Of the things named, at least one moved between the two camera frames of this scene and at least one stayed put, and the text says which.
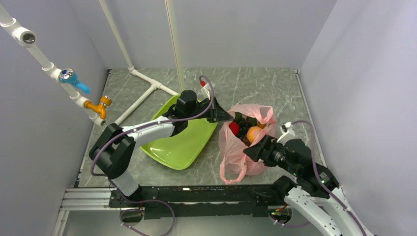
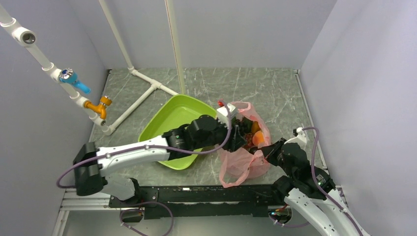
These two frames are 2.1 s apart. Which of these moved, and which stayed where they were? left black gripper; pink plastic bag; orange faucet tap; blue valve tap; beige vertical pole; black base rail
Moved: left black gripper; pink plastic bag
Stayed: blue valve tap; beige vertical pole; black base rail; orange faucet tap
